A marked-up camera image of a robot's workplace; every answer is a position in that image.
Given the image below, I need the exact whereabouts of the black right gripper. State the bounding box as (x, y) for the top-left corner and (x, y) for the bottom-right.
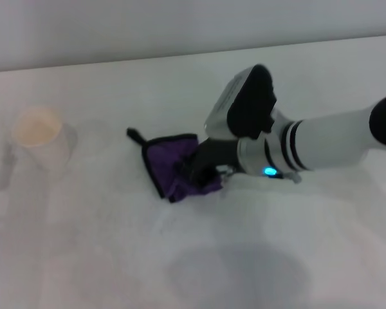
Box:
(183, 137), (242, 189)

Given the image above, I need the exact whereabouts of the purple rag with black trim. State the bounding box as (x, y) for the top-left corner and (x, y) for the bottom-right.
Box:
(126, 127), (223, 205)

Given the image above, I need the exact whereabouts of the white paper cup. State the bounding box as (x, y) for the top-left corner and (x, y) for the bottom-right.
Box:
(10, 105), (78, 172)

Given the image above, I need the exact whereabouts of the silver cable connector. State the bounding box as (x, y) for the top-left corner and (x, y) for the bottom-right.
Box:
(282, 171), (302, 185)
(216, 165), (236, 186)

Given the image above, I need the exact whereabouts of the grey and black wrist camera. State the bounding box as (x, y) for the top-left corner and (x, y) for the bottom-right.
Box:
(203, 64), (279, 141)

